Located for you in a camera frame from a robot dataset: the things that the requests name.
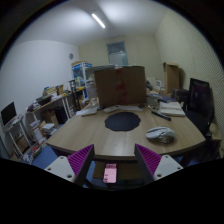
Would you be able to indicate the tall cardboard box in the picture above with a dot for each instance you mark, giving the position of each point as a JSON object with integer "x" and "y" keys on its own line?
{"x": 171, "y": 76}

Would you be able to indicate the black round mouse pad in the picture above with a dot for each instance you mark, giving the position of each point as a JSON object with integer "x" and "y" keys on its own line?
{"x": 122, "y": 121}

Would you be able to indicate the white metal rack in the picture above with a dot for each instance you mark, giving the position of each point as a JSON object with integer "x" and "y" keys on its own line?
{"x": 21, "y": 141}

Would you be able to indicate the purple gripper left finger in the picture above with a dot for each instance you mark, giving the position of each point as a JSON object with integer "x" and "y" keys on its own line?
{"x": 74, "y": 167}

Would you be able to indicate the large brown cardboard box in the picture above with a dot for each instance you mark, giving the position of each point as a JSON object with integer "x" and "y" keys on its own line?
{"x": 122, "y": 86}

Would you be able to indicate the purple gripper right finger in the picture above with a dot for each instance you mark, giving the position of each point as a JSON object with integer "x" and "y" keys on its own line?
{"x": 154, "y": 166}

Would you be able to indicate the computer monitor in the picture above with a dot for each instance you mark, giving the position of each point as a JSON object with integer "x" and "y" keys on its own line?
{"x": 8, "y": 113}

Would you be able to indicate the wooden side desk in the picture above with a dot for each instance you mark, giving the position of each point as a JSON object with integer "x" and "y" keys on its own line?
{"x": 63, "y": 98}

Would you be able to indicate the blue white shelf cabinet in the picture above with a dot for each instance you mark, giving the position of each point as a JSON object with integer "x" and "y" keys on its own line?
{"x": 79, "y": 74}

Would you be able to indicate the black office chair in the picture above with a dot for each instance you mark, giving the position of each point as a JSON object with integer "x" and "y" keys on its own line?
{"x": 198, "y": 103}

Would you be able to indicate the pink smartphone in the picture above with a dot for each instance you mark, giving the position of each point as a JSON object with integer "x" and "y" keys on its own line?
{"x": 110, "y": 173}

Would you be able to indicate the black remote control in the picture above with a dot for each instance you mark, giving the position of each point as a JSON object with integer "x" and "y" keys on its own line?
{"x": 161, "y": 115}

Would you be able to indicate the ceiling fluorescent light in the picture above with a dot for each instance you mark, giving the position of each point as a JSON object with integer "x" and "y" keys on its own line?
{"x": 98, "y": 20}

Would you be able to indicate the white computer mouse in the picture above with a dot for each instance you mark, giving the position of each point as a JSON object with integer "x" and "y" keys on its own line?
{"x": 161, "y": 134}

